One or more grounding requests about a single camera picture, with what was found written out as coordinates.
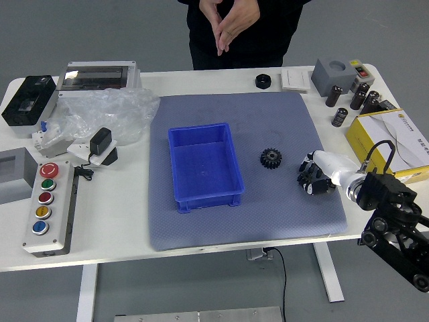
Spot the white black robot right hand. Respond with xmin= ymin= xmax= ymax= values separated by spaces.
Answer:
xmin=296 ymin=150 xmax=359 ymax=197

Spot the person's right hand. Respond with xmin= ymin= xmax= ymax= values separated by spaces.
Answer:
xmin=198 ymin=0 xmax=223 ymax=38

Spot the person's left hand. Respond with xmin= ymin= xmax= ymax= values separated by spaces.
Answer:
xmin=214 ymin=0 xmax=261 ymax=56

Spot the big black gear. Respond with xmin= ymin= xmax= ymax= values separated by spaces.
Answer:
xmin=259 ymin=148 xmax=283 ymax=170

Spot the white wall switch panel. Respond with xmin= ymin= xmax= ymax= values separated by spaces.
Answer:
xmin=280 ymin=68 xmax=312 ymax=93

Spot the blue plastic box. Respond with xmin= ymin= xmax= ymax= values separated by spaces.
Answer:
xmin=168 ymin=122 xmax=246 ymax=215

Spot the yellow white cardboard box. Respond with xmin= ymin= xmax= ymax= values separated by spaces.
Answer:
xmin=345 ymin=108 xmax=429 ymax=191

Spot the clear-lid distribution box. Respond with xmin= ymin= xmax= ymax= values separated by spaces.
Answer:
xmin=55 ymin=60 xmax=143 ymax=98

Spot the grey box with window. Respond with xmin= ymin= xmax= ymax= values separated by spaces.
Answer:
xmin=0 ymin=146 xmax=38 ymax=205

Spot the person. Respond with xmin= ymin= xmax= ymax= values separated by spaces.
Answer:
xmin=177 ymin=0 xmax=311 ymax=70

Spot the black capacitor with label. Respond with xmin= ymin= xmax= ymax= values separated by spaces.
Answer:
xmin=331 ymin=107 xmax=349 ymax=127

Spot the dark brown capacitor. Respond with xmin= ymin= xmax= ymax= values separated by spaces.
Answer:
xmin=349 ymin=83 xmax=371 ymax=111
xmin=360 ymin=89 xmax=381 ymax=115
xmin=326 ymin=85 xmax=343 ymax=107

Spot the grey-blue textured mat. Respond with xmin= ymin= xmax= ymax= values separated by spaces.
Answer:
xmin=148 ymin=91 xmax=348 ymax=252

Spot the small black flat device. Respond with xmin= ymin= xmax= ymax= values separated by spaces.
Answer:
xmin=375 ymin=99 xmax=400 ymax=113

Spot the grey block with round hole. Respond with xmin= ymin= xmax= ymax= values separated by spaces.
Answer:
xmin=310 ymin=57 xmax=357 ymax=98

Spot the white table leg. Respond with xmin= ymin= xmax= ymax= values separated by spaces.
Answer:
xmin=76 ymin=263 xmax=99 ymax=322
xmin=313 ymin=241 xmax=345 ymax=303

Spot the clear plastic bag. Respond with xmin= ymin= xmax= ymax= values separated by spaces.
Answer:
xmin=43 ymin=87 xmax=161 ymax=148

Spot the black power adapter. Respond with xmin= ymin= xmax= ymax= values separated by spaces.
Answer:
xmin=88 ymin=127 xmax=113 ymax=157

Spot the white socket plate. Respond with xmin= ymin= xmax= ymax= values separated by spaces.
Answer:
xmin=66 ymin=139 xmax=119 ymax=167

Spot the silver metal plate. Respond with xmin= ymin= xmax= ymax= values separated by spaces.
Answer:
xmin=113 ymin=306 xmax=283 ymax=322

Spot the white circuit breaker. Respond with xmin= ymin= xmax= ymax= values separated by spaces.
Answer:
xmin=32 ymin=121 xmax=73 ymax=159

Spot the grey five-button control station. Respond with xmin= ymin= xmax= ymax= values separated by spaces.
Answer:
xmin=21 ymin=160 xmax=80 ymax=258

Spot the grey red-green button switch box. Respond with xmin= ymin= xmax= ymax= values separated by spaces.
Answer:
xmin=348 ymin=59 xmax=375 ymax=92

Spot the grey under-table bracket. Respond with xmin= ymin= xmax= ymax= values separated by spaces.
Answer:
xmin=247 ymin=248 xmax=274 ymax=262

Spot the black cable under table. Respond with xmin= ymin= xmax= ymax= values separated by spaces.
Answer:
xmin=264 ymin=247 xmax=288 ymax=322

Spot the black-lid grey enclosure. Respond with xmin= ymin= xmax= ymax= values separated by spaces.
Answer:
xmin=1 ymin=74 xmax=58 ymax=139

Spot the black adapter cord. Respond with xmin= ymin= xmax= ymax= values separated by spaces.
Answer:
xmin=72 ymin=154 xmax=95 ymax=182

